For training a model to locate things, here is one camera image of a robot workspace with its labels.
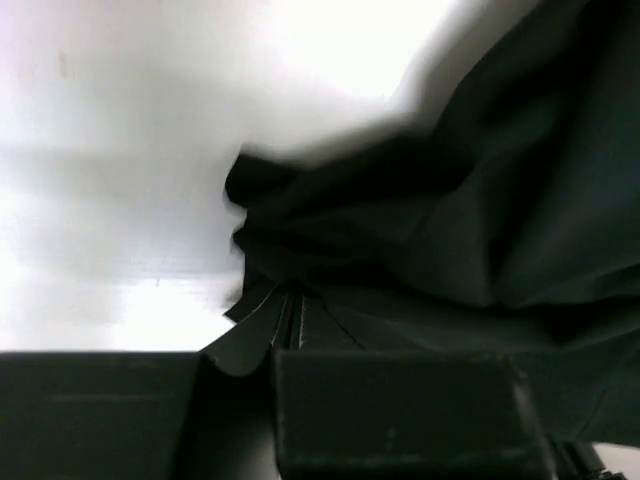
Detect black shorts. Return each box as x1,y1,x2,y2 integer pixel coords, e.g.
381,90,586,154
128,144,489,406
225,1,639,446

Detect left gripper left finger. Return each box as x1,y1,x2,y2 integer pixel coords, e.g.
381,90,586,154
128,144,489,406
1,352,273,480

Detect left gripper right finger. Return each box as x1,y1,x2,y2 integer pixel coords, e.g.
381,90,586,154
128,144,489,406
273,300,555,479

